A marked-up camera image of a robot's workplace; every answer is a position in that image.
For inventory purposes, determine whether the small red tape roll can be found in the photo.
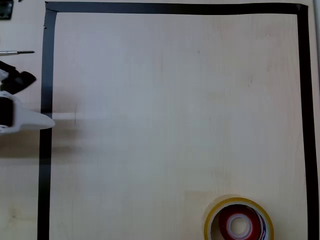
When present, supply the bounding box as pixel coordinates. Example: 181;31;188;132
218;205;261;240

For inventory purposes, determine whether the big yellow tape roll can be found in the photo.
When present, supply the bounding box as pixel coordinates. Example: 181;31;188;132
203;194;275;240

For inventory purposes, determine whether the thin metal screwdriver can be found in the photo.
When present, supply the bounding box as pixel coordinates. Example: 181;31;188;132
0;50;35;55

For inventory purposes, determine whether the small black box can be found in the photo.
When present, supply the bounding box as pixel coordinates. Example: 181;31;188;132
0;0;13;21

